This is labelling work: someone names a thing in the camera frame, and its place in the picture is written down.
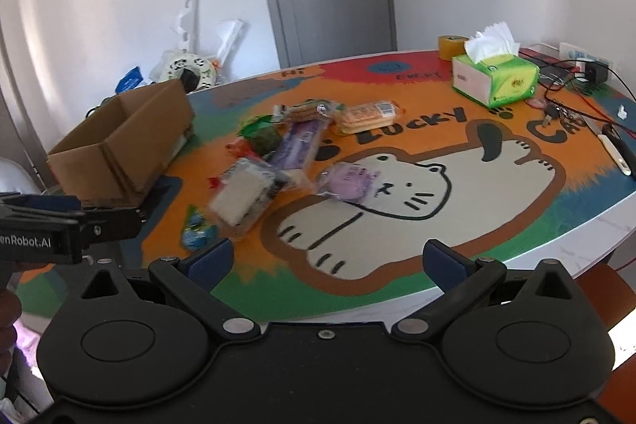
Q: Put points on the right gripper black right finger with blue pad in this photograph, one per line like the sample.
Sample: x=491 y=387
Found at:
x=465 y=283

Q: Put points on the white rice cracker pack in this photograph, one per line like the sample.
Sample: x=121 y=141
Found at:
x=243 y=193

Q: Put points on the orange chair seat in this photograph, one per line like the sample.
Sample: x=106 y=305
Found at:
x=614 y=301

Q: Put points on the green tissue box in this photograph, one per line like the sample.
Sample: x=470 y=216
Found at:
x=490 y=70

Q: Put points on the colourful cat table mat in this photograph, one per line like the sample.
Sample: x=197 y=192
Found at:
x=485 y=181

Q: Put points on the black power adapter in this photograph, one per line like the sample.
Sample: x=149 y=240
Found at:
x=596 y=72

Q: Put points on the blue small snack packet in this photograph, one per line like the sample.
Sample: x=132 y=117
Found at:
x=197 y=232

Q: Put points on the white power strip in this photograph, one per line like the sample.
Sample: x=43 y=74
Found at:
x=573 y=52

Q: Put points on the seaweed cracker pack blue band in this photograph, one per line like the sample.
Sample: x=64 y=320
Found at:
x=312 y=109

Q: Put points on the person's left hand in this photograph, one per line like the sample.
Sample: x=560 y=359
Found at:
x=10 y=312

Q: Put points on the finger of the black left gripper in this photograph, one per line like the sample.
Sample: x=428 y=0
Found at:
x=109 y=225

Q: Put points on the purple long snack pack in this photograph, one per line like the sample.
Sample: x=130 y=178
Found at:
x=298 y=151

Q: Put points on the purple round snack pack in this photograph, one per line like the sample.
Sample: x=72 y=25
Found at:
x=346 y=182

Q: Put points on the red snack packet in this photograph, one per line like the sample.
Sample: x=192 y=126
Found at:
x=239 y=148

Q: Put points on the yellow tape roll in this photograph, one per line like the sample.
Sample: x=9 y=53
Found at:
x=451 y=46

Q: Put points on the green snack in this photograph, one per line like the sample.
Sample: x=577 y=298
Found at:
x=261 y=134

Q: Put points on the brown cardboard box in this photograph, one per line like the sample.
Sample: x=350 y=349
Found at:
x=115 y=156

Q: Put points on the keys on table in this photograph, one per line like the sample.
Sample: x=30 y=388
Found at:
x=554 y=112

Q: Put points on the blue plastic bag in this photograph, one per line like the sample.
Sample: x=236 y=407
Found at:
x=131 y=80

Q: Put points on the white black handled tool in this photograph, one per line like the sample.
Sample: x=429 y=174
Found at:
x=617 y=150

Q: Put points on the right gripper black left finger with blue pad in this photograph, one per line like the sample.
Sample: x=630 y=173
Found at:
x=189 y=282

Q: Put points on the white slanted plastic board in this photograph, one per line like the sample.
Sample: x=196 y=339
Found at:
x=229 y=33

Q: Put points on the orange biscuit pack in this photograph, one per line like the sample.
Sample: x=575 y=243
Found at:
x=352 y=119

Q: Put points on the white plastic shelf part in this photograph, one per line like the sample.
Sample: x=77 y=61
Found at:
x=186 y=25

